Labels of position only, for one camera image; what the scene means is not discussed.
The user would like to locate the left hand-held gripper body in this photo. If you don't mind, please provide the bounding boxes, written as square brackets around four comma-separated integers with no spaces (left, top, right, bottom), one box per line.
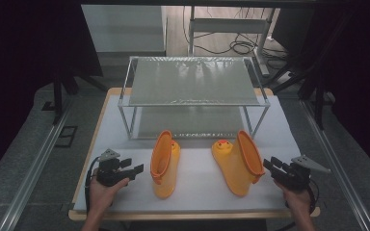
[95,147,131,188]

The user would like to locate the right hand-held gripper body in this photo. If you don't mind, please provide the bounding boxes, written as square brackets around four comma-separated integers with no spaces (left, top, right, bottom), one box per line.
[277,154,332,193]

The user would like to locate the yellow duck rain boot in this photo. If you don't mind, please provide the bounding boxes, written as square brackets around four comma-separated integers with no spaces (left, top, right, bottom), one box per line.
[149,129,182,200]
[210,129,267,198]

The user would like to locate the two-tier metal shoe rack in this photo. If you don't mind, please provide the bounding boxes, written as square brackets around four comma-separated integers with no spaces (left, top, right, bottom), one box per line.
[118,55,272,141]

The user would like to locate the person's right hand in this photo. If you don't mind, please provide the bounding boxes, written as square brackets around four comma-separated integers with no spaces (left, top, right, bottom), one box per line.
[274,179,312,214]

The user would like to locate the person's left hand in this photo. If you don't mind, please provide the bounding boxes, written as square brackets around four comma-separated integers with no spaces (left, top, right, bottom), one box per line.
[89,167,131,214]

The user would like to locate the black metal stand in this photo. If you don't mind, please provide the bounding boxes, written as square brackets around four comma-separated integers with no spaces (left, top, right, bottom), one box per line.
[51,61,109,126]
[263,13,351,131]

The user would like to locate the small black floor plate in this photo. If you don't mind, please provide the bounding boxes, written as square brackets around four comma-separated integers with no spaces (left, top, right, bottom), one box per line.
[40,101,57,112]

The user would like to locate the dark curtain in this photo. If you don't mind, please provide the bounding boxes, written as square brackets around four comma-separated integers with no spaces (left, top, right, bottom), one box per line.
[0,0,104,187]
[297,0,370,184]

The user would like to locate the white cabinet panel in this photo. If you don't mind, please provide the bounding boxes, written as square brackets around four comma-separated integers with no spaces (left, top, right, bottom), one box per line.
[81,4,169,54]

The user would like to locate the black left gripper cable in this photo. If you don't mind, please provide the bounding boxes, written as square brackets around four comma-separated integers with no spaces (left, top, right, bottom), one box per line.
[83,156,102,216]

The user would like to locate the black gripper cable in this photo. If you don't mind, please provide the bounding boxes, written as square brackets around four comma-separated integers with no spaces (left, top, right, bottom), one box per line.
[307,177,320,217]
[83,156,102,216]

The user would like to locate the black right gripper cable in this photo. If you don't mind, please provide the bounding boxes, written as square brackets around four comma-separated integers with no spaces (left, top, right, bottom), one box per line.
[307,177,320,217]

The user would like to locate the aluminium rail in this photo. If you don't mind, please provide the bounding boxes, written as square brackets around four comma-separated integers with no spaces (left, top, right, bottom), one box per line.
[300,98,370,231]
[0,95,75,231]

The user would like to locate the black cables on floor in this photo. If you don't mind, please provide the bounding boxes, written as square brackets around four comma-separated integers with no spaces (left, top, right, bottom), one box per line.
[182,5,292,70]

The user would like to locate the grey metal desk frame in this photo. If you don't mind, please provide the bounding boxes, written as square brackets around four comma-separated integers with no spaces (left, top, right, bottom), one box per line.
[187,5,278,78]

